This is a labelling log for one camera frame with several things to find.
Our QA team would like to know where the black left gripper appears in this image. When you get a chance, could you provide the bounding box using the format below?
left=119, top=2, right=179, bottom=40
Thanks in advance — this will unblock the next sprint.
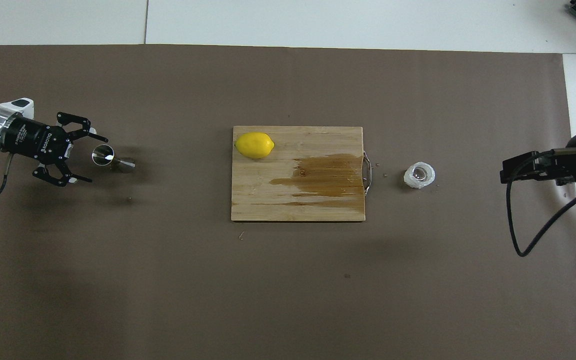
left=3, top=112, right=110, bottom=188

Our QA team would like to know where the steel double jigger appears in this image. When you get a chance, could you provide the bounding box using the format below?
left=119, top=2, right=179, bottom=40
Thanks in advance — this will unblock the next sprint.
left=91, top=144, right=137, bottom=174

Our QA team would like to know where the yellow lemon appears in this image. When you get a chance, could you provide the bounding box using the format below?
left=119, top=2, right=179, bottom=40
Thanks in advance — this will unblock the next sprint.
left=234, top=131, right=275, bottom=160

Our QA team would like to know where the wooden cutting board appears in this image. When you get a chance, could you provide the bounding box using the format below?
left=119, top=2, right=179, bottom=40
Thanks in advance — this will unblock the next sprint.
left=230, top=125, right=372, bottom=223

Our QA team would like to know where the brown paper table mat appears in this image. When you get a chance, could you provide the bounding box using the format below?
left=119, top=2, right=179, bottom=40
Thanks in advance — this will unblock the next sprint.
left=0, top=44, right=576, bottom=360

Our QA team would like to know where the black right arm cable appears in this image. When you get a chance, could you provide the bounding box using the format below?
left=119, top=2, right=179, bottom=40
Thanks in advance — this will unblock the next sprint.
left=505, top=147, right=576, bottom=258

